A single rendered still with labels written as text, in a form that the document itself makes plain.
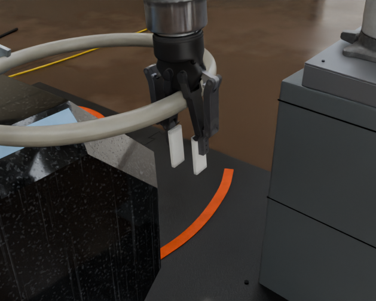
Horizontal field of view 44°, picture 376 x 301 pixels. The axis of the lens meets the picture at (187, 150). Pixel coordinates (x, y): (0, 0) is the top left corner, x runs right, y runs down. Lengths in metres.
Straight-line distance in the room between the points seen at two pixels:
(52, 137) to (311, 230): 0.98
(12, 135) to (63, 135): 0.07
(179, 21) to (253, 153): 1.87
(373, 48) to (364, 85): 0.13
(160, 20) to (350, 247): 0.98
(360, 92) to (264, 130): 1.53
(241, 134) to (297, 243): 1.21
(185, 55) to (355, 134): 0.68
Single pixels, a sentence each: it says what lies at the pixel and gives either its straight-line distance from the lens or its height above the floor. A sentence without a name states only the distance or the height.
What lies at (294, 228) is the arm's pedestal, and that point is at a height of 0.33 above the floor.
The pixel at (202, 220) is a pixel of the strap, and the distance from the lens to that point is 1.98.
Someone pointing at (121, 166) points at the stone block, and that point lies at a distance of 1.10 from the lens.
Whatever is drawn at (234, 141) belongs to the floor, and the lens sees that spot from 2.57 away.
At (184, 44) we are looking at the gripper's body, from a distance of 0.67.
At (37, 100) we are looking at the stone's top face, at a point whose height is 0.87.
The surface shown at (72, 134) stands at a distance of 0.67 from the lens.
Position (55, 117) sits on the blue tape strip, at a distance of 1.01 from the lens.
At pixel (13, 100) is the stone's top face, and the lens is 1.08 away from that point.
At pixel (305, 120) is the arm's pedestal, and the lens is 1.31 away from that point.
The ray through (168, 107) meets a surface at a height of 0.99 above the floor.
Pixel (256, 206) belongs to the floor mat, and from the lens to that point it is 2.08.
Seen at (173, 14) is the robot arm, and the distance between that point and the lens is 0.65.
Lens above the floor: 1.30
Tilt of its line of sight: 32 degrees down
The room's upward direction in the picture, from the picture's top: straight up
